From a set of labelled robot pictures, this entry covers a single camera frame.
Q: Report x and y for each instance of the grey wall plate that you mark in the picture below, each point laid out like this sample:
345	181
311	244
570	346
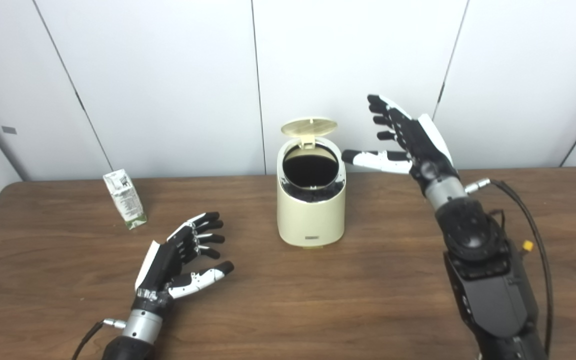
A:
9	130

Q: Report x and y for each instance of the white green milk carton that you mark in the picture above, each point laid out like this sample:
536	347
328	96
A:
127	200

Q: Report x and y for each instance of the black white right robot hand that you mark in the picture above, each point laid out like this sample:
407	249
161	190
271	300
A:
425	147

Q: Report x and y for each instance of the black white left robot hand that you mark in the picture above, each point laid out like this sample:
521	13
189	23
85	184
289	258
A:
160	265

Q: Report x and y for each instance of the cream round bin lid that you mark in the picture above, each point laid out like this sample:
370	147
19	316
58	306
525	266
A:
309	127

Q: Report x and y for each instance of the cream-colored bin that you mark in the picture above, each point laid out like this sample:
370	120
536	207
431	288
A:
310	220

